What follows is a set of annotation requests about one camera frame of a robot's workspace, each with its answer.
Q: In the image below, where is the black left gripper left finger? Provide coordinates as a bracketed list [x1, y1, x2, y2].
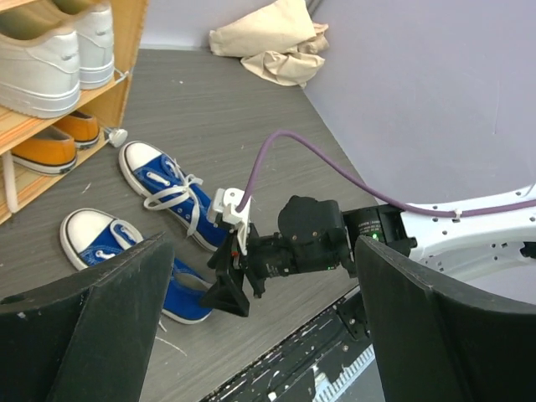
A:
[1, 234, 174, 402]

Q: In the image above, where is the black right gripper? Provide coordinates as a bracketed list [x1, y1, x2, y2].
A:
[199, 195, 356, 317]

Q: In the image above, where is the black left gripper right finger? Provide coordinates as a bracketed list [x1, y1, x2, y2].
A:
[354, 236, 535, 402]

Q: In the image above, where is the blue sneaker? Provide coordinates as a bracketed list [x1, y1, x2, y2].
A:
[59, 208, 213, 325]
[118, 141, 227, 252]

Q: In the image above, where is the orange sneaker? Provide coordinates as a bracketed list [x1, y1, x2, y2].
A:
[53, 111, 100, 149]
[11, 126, 77, 176]

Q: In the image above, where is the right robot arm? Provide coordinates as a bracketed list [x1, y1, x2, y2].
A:
[199, 186, 535, 317]

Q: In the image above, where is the wooden shoe cabinet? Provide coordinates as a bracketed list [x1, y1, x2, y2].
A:
[1, 1, 148, 222]

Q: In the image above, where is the white shoe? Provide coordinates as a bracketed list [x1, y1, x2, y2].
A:
[54, 1, 115, 90]
[1, 8, 80, 119]

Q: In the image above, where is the beige cloth bag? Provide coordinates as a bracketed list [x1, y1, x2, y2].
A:
[209, 0, 329, 88]

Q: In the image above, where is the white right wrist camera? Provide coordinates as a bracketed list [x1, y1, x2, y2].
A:
[208, 188, 250, 255]

